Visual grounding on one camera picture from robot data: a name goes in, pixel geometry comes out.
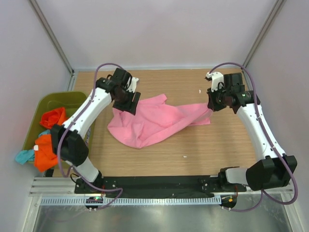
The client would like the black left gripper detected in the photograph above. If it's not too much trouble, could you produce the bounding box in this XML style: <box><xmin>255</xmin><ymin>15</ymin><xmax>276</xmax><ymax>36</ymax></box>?
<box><xmin>113</xmin><ymin>87</ymin><xmax>140</xmax><ymax>115</ymax></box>

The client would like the pink t shirt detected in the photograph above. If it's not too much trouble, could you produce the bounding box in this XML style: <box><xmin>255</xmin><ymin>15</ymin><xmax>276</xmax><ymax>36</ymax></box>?
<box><xmin>107</xmin><ymin>94</ymin><xmax>212</xmax><ymax>149</ymax></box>

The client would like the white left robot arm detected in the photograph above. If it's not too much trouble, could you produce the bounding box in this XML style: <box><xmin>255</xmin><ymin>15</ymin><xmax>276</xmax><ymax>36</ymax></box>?
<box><xmin>50</xmin><ymin>66</ymin><xmax>140</xmax><ymax>193</ymax></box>

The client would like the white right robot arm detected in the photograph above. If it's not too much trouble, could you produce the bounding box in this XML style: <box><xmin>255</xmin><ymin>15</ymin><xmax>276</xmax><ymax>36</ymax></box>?
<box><xmin>205</xmin><ymin>72</ymin><xmax>297</xmax><ymax>191</ymax></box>

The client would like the olive green plastic bin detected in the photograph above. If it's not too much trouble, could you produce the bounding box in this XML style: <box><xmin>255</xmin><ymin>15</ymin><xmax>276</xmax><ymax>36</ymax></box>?
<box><xmin>22</xmin><ymin>91</ymin><xmax>97</xmax><ymax>165</ymax></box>

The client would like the orange t shirt in bin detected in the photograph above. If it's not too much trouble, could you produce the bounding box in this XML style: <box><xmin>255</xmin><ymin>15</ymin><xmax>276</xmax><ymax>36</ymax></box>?
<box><xmin>40</xmin><ymin>107</ymin><xmax>68</xmax><ymax>129</ymax></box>

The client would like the orange t shirt over rim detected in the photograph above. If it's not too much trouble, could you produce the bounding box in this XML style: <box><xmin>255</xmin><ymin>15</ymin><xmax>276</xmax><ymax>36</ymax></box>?
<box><xmin>33</xmin><ymin>134</ymin><xmax>58</xmax><ymax>172</ymax></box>

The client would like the teal t shirt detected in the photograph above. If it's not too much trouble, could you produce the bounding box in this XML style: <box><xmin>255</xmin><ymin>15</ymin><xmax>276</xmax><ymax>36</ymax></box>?
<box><xmin>14</xmin><ymin>129</ymin><xmax>53</xmax><ymax>166</ymax></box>

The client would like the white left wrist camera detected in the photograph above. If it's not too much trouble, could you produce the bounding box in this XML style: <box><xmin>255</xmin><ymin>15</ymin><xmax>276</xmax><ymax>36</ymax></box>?
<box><xmin>124</xmin><ymin>77</ymin><xmax>139</xmax><ymax>93</ymax></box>

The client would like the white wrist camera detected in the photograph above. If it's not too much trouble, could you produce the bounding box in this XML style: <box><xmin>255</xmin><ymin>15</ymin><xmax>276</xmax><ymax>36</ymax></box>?
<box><xmin>124</xmin><ymin>77</ymin><xmax>139</xmax><ymax>93</ymax></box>
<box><xmin>205</xmin><ymin>72</ymin><xmax>224</xmax><ymax>92</ymax></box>

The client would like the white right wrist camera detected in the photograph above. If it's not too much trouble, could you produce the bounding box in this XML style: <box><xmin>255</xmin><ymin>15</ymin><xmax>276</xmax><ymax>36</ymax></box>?
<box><xmin>205</xmin><ymin>72</ymin><xmax>224</xmax><ymax>92</ymax></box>

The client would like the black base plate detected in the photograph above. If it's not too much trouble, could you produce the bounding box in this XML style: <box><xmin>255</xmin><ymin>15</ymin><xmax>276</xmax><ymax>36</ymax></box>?
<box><xmin>73</xmin><ymin>174</ymin><xmax>247</xmax><ymax>199</ymax></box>

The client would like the slotted cable duct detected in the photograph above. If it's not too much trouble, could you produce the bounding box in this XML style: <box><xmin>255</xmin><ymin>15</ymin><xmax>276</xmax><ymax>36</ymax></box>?
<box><xmin>40</xmin><ymin>196</ymin><xmax>222</xmax><ymax>206</ymax></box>

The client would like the aluminium frame post left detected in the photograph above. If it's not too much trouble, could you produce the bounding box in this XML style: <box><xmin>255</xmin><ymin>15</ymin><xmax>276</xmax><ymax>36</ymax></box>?
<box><xmin>28</xmin><ymin>0</ymin><xmax>74</xmax><ymax>76</ymax></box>

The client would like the aluminium frame post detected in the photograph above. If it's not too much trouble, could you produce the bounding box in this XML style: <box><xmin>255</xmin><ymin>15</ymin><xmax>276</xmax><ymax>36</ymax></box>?
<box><xmin>243</xmin><ymin>0</ymin><xmax>286</xmax><ymax>68</ymax></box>
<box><xmin>28</xmin><ymin>0</ymin><xmax>74</xmax><ymax>76</ymax></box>

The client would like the aluminium frame post right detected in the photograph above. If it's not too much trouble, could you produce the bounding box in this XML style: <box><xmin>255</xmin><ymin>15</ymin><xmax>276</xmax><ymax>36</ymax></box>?
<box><xmin>243</xmin><ymin>0</ymin><xmax>286</xmax><ymax>68</ymax></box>

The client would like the aluminium front rail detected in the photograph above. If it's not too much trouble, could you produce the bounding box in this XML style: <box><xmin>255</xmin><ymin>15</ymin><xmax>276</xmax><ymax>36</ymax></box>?
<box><xmin>28</xmin><ymin>174</ymin><xmax>294</xmax><ymax>197</ymax></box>

